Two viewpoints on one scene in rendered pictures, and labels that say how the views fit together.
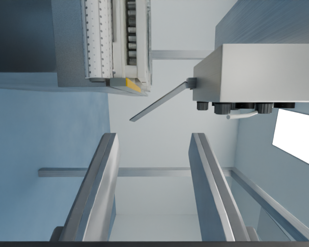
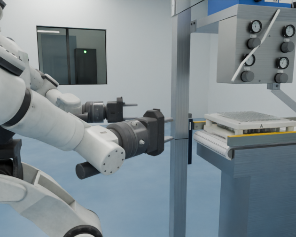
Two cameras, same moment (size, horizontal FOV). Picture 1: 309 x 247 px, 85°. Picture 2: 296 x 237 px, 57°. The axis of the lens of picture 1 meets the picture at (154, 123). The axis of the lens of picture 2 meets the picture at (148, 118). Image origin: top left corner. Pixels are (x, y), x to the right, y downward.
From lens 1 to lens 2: 0.77 m
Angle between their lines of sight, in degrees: 83
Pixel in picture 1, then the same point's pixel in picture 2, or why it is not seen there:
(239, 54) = (219, 73)
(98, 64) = (222, 149)
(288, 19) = not seen: hidden behind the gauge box
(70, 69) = (228, 167)
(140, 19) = (219, 121)
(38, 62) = (245, 194)
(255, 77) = (226, 62)
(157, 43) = not seen: outside the picture
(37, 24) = (231, 183)
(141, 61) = (231, 124)
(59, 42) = (220, 167)
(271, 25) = not seen: hidden behind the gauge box
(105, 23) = (214, 139)
